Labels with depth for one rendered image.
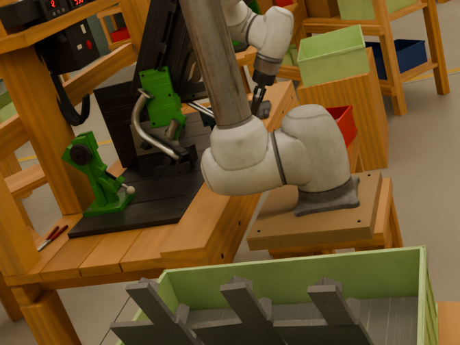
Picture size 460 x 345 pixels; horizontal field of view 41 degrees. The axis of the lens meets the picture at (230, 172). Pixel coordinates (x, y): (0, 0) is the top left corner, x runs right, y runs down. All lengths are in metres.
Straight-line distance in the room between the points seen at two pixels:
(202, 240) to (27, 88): 0.84
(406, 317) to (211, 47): 0.79
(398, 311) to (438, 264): 1.66
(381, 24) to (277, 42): 2.66
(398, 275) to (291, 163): 0.46
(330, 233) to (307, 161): 0.20
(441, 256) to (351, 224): 1.48
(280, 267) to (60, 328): 0.96
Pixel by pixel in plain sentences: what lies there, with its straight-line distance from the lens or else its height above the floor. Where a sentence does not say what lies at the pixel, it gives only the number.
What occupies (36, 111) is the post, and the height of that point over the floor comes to 1.28.
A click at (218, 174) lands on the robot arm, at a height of 1.07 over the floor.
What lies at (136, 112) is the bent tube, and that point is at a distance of 2.28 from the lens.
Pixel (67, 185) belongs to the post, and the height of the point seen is 0.99.
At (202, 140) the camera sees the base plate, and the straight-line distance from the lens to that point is 2.54.
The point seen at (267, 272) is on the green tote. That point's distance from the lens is 1.43.
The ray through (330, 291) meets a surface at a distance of 0.97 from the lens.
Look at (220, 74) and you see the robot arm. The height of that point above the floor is 1.32.
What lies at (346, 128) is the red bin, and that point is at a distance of 2.33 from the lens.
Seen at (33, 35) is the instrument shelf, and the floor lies 1.52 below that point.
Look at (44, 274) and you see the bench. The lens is 2.00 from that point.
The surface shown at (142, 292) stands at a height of 1.13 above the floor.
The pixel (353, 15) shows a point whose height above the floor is 0.76.
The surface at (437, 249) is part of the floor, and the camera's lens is 3.13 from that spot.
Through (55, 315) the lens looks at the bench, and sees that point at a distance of 2.13.
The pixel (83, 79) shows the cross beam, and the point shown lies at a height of 1.26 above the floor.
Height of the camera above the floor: 1.67
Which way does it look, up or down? 21 degrees down
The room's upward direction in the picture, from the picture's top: 18 degrees counter-clockwise
